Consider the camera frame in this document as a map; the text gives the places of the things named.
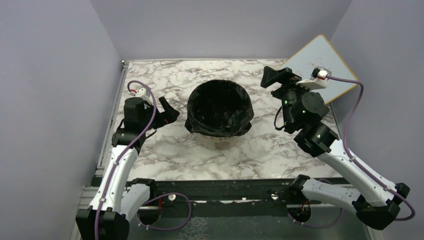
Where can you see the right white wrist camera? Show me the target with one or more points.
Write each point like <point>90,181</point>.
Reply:
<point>318,80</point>

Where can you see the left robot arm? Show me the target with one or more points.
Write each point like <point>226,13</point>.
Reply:
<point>110,212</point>

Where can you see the beige round trash bin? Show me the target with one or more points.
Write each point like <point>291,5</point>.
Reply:
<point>218,143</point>

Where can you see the white board with wooden frame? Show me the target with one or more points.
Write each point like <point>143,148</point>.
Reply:
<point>319,52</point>

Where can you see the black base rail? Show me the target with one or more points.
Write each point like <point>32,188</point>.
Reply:
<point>223,198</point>

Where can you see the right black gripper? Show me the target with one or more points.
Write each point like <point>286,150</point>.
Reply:
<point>271,76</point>

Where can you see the black plastic trash bag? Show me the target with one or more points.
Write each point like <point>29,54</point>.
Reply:
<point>219,108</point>

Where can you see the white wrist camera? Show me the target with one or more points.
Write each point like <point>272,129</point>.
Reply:
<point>318,80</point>
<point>140,93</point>

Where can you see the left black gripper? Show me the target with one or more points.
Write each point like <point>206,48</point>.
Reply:
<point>169,116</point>

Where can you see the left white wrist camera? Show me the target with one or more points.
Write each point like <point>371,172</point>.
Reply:
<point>140,93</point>

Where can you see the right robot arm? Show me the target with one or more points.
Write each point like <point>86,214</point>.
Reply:
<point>374,199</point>

